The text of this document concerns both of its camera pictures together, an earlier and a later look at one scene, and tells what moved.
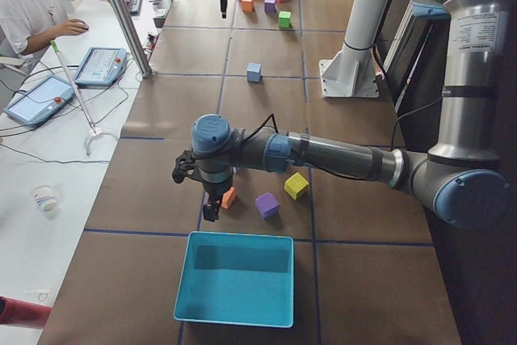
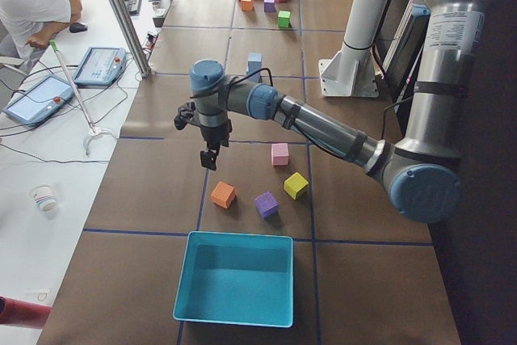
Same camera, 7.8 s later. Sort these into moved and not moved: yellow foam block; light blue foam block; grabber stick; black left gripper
Moved: black left gripper
Not moved: light blue foam block; grabber stick; yellow foam block
